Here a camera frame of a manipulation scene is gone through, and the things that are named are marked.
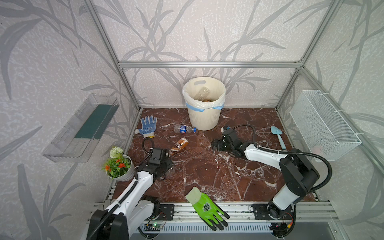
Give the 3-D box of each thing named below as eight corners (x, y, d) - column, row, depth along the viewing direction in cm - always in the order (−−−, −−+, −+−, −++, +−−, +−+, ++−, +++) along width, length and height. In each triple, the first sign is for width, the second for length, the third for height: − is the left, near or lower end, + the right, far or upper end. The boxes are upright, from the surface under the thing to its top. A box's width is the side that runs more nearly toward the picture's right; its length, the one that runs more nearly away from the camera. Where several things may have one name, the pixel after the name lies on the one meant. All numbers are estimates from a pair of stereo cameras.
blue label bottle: (173, 132, 108) (173, 128, 104) (176, 126, 111) (175, 122, 108) (194, 136, 105) (194, 132, 102) (197, 130, 109) (196, 126, 105)
